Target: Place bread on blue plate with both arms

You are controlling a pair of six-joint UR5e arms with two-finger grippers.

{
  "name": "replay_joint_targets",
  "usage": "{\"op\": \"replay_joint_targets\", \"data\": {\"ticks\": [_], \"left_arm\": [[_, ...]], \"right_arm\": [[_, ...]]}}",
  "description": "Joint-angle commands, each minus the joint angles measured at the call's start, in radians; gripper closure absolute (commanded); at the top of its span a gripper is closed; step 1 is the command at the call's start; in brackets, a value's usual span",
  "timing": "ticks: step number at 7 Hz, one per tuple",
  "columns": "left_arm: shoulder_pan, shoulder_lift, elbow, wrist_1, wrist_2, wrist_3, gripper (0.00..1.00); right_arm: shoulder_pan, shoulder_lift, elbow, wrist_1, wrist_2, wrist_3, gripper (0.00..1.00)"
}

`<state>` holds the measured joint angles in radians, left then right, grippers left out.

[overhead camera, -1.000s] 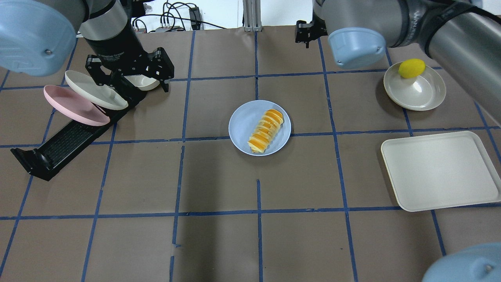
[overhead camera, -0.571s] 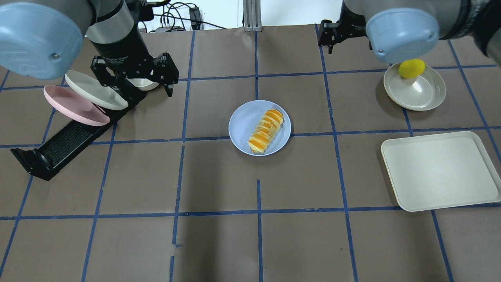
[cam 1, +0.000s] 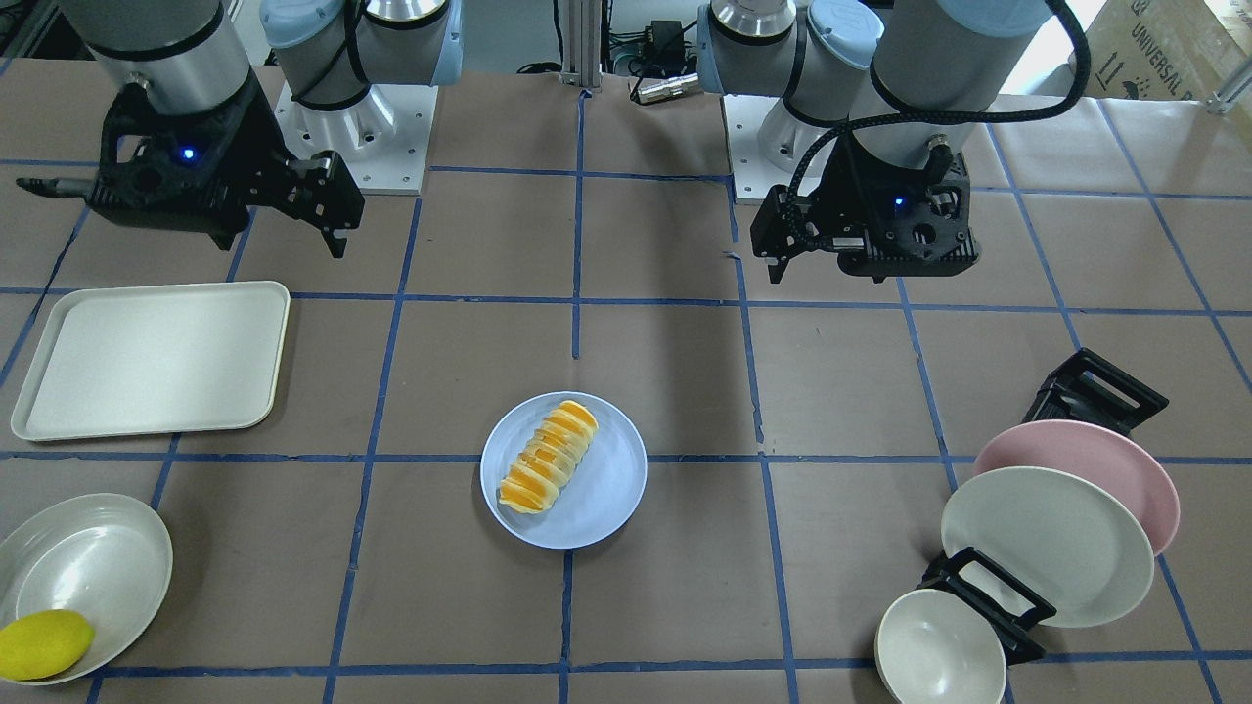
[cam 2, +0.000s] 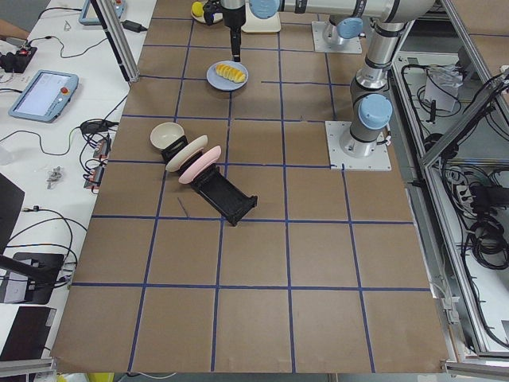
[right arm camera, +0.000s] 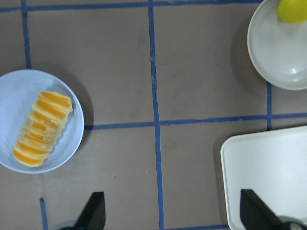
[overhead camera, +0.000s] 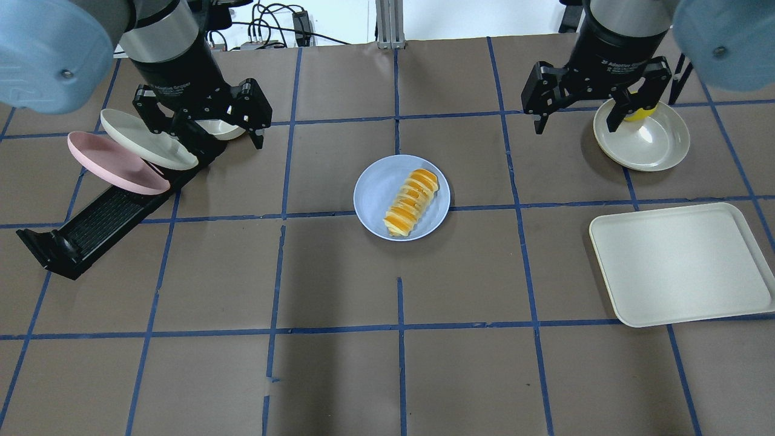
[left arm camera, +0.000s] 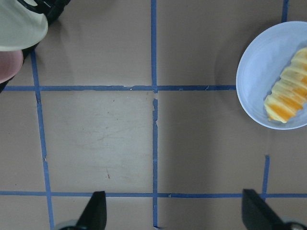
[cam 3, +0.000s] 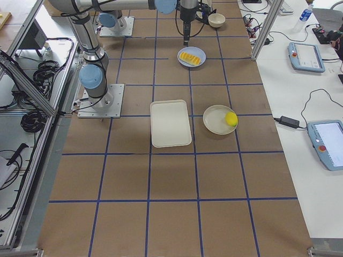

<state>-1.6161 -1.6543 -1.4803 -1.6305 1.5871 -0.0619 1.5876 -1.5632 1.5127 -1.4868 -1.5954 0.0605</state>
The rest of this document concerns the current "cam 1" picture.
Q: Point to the striped bread roll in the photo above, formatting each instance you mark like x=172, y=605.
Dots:
x=549, y=459

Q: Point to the cream bowl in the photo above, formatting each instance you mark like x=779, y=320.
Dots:
x=930, y=647

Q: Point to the black plate rack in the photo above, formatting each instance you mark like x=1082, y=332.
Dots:
x=1085, y=387

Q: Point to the black power adapter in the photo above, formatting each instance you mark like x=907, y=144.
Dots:
x=664, y=37

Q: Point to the pink plate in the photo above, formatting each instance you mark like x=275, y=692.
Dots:
x=1113, y=462

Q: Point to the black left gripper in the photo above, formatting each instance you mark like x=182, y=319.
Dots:
x=839, y=188

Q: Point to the yellow lemon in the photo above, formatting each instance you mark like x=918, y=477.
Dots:
x=43, y=644

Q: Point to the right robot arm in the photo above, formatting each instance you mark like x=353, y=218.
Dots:
x=337, y=56

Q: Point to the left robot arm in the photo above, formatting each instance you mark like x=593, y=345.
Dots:
x=931, y=68

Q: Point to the white rectangular tray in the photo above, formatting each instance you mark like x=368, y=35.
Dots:
x=145, y=360

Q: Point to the aluminium frame post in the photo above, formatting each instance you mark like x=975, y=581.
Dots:
x=583, y=27

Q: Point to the blue plate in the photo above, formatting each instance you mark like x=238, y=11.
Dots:
x=603, y=493

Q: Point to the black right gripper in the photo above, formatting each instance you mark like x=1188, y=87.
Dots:
x=256, y=137

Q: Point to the cream plate in rack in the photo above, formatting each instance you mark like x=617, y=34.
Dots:
x=1063, y=537

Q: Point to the cream plate with lemon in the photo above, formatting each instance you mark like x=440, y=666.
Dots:
x=107, y=557

